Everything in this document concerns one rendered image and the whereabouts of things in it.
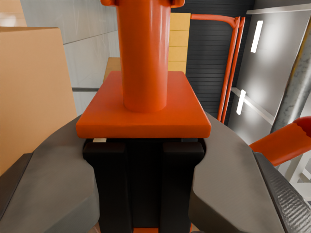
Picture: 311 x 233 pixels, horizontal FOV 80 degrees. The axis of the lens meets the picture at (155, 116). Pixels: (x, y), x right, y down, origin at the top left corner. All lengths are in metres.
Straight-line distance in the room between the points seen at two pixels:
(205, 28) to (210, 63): 1.84
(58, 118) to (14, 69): 0.10
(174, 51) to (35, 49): 7.29
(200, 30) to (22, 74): 10.76
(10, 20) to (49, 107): 0.72
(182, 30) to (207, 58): 4.13
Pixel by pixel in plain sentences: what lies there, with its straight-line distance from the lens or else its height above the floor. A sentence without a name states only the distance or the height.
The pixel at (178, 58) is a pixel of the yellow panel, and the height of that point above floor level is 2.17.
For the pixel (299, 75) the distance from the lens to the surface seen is 6.02.
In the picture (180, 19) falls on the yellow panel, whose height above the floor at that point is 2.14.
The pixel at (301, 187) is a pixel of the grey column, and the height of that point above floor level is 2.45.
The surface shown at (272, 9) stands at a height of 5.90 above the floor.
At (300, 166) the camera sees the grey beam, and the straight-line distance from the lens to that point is 3.33.
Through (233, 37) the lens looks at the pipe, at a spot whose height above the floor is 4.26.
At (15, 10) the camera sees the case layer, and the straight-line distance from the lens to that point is 1.01.
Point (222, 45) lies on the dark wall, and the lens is 11.37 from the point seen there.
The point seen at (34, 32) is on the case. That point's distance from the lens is 0.27.
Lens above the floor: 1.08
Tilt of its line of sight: 2 degrees up
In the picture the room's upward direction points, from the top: 90 degrees clockwise
